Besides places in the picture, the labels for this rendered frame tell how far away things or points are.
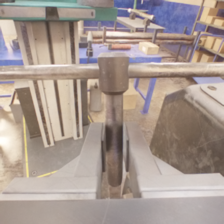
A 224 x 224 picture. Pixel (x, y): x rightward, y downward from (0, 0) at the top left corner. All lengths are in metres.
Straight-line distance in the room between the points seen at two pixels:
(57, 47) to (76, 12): 0.34
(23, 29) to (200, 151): 1.01
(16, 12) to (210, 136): 0.82
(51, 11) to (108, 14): 0.28
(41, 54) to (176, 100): 0.97
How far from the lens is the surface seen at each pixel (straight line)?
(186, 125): 0.32
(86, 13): 0.92
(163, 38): 3.78
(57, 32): 1.15
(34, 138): 1.67
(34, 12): 0.87
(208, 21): 4.48
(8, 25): 6.92
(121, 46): 2.21
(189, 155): 0.34
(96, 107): 2.40
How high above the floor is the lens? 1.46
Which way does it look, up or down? 37 degrees down
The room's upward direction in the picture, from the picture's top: 5 degrees clockwise
